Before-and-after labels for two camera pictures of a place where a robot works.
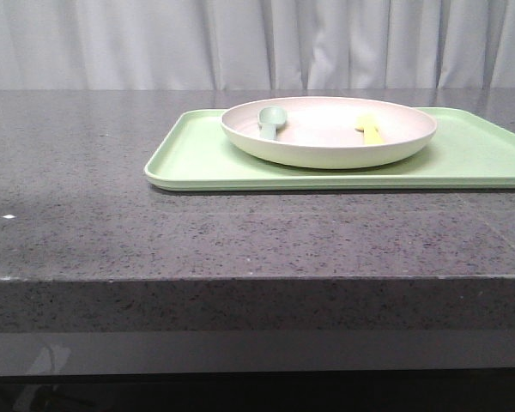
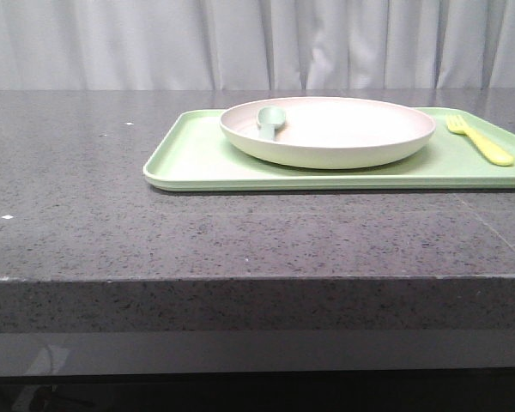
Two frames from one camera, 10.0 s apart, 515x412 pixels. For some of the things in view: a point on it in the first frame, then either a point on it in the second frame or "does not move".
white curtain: [257, 45] does not move
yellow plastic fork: [369, 124] → [457, 124]
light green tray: [470, 148] does not move
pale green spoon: [269, 118] does not move
